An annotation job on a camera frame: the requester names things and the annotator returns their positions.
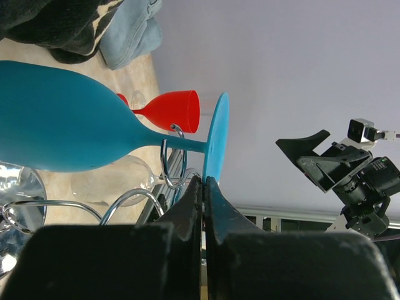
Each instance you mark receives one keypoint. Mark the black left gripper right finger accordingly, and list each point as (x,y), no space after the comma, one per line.
(245,262)

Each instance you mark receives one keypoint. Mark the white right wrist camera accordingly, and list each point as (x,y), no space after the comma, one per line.
(362,134)

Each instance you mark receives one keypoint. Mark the blue plastic wine glass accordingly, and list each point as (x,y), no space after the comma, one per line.
(61,121)

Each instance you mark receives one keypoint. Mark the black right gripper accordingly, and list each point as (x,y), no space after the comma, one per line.
(339,163)

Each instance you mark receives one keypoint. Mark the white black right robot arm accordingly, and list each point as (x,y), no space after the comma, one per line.
(362,182)

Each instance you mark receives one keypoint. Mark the grey blue cloth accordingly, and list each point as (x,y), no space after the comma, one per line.
(132,32)

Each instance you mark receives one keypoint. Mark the clear wine glass front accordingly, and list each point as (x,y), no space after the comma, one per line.
(138,100)

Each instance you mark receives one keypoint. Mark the clear wine glass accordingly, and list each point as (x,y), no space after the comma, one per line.
(104,185)
(138,100)

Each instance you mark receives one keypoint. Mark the chrome wire wine glass rack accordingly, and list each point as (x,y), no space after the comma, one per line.
(24,200)

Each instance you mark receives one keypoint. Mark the black floral blanket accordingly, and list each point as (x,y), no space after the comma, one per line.
(70,30)

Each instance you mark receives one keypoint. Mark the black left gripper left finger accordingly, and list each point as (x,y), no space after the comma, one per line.
(160,260)

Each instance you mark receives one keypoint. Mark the red plastic wine glass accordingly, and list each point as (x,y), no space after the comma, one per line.
(181,108)

